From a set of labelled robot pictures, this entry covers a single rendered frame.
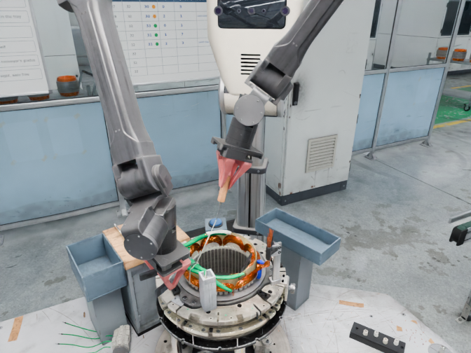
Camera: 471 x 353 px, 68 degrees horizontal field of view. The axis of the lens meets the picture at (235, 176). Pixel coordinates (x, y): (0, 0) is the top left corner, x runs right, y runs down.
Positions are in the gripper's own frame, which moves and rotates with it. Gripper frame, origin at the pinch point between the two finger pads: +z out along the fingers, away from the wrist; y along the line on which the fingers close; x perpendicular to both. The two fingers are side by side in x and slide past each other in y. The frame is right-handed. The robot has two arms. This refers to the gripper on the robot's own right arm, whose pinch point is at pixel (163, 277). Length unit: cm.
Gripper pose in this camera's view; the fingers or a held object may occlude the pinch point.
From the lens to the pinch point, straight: 78.4
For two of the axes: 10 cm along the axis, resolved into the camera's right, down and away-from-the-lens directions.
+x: 7.3, -3.1, 6.1
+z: -0.7, 8.5, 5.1
